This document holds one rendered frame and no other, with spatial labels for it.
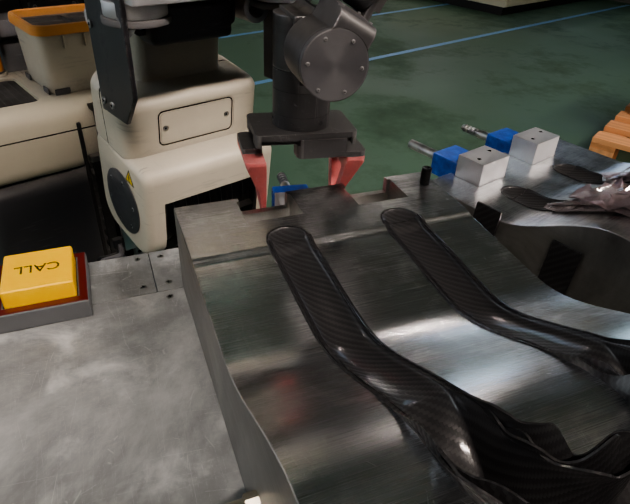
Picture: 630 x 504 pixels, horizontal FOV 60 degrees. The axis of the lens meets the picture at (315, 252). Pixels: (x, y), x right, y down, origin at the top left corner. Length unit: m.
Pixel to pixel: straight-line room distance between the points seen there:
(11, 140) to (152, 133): 0.29
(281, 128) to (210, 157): 0.29
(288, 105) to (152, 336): 0.25
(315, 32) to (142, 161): 0.42
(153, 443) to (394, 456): 0.22
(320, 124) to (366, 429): 0.34
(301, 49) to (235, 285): 0.19
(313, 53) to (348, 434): 0.29
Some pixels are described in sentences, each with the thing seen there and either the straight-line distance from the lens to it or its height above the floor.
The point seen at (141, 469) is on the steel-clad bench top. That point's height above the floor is 0.80.
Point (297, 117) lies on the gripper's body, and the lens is 0.54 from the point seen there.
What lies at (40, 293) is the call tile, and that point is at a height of 0.83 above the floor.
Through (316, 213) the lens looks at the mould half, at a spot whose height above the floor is 0.89.
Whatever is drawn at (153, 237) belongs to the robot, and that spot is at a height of 0.69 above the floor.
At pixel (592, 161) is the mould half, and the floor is 0.85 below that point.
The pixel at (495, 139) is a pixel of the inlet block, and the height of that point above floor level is 0.87.
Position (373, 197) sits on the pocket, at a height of 0.87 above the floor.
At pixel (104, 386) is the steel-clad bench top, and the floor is 0.80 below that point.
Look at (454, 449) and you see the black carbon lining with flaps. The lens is 0.30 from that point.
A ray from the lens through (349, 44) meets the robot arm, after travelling 0.46.
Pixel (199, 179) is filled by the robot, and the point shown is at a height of 0.77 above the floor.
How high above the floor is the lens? 1.14
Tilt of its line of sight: 34 degrees down
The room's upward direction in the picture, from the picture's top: 3 degrees clockwise
